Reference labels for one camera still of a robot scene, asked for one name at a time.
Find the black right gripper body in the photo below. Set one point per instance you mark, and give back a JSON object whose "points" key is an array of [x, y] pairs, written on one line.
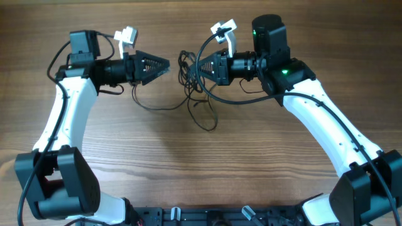
{"points": [[243, 64]]}

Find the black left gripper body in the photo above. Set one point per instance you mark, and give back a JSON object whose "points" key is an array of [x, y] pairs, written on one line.
{"points": [[117, 71]]}

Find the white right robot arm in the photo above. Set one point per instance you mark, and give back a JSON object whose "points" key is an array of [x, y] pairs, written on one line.
{"points": [[369, 184]]}

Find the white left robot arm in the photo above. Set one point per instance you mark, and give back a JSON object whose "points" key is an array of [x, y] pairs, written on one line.
{"points": [[56, 180]]}

